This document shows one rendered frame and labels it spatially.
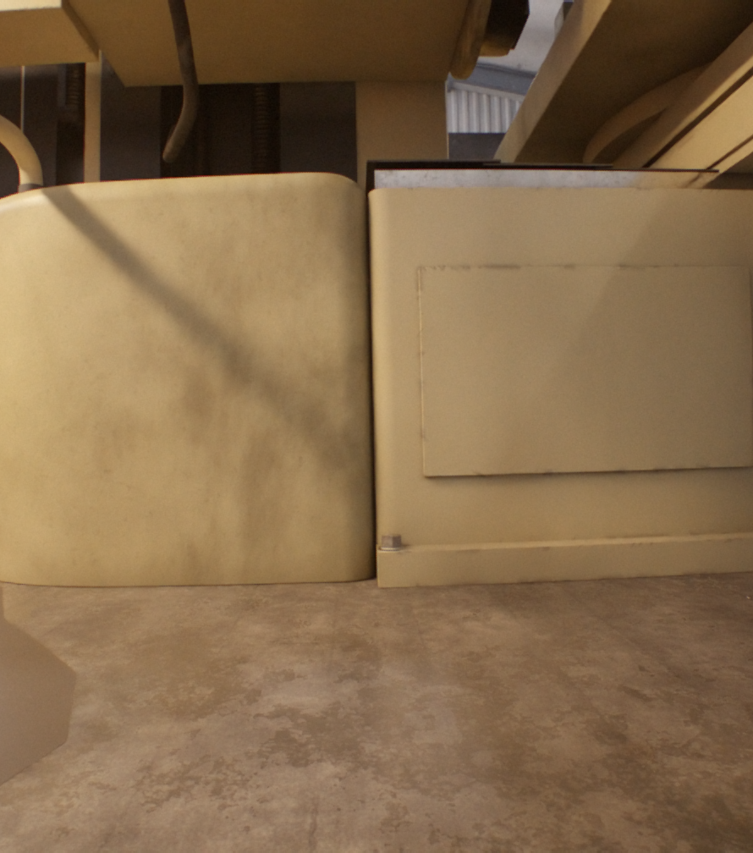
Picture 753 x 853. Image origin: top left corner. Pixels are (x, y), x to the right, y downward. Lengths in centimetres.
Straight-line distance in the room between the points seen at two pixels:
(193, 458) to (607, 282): 65
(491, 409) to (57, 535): 66
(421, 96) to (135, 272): 96
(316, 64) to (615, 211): 87
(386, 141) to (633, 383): 94
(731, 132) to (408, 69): 83
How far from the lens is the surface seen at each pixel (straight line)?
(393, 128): 175
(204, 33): 163
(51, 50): 169
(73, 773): 52
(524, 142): 166
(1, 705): 66
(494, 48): 161
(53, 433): 108
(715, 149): 122
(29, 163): 128
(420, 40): 164
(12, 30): 165
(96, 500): 105
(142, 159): 178
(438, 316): 99
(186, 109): 139
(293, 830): 43
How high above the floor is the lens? 22
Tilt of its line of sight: level
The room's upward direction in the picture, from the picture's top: 1 degrees counter-clockwise
